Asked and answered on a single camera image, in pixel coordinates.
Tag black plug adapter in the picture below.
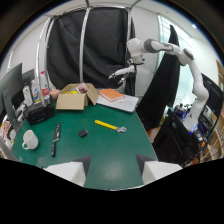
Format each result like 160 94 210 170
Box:
78 129 89 139

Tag black chair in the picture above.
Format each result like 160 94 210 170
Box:
151 108 200 167

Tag black kitchen knife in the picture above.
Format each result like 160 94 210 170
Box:
50 122 62 158

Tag white ceramic mug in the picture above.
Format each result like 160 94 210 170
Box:
21 129 40 151

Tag black storage box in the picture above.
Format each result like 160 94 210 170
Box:
26 103 56 126

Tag wooden shelf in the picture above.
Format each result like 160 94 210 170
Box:
199 59 224 163

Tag open cardboard box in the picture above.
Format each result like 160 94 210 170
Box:
55 83 100 111

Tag silver laptop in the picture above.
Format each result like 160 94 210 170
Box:
96 93 140 114

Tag black hanging cloth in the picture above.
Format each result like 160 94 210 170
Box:
136 24 181 132

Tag orange book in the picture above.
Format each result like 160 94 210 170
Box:
98 88 126 103

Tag white spray bottle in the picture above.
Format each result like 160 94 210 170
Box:
22 84 34 108

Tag blue label plastic bottle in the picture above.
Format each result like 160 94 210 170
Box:
30 78 42 104

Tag red label plastic bottle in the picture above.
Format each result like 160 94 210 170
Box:
39 70 51 100

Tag dark monitor screen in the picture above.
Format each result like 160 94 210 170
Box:
198 73 224 138

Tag black computer monitor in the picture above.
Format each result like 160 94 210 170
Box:
0 62 24 134

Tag black backdrop curtain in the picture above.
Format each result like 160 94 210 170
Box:
46 7 137 97

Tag yellow handled adjustable wrench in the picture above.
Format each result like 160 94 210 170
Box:
94 119 128 134

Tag metal frame stand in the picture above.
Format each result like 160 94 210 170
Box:
35 3 143 88

